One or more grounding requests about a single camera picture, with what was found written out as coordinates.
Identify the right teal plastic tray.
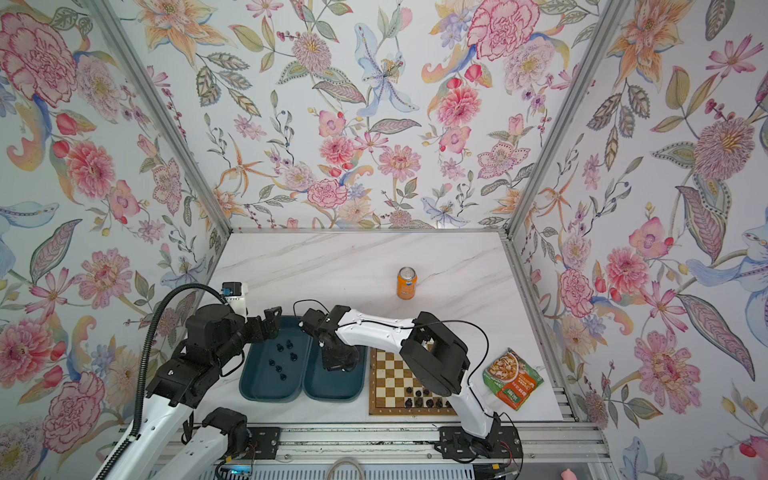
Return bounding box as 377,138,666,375
303,344,368,402

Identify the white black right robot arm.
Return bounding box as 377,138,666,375
299,305,502,461

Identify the wooden chess board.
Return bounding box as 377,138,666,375
368,349,456,417

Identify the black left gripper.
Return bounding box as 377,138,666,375
213,303,285,371

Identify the aluminium mounting rail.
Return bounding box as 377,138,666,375
95,422,613,466

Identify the left teal plastic tray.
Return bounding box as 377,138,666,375
239,316,311,403

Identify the green snack packet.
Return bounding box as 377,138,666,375
483,348,545,411

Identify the orange soda can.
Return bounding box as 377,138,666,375
397,266,418,300

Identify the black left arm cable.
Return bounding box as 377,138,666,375
95,283,229,480

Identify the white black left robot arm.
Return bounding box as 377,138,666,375
95,304,282,479

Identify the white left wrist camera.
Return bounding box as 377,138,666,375
221,282,248,318

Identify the teal plastic tray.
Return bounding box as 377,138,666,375
303,344,368,402
239,316,311,403

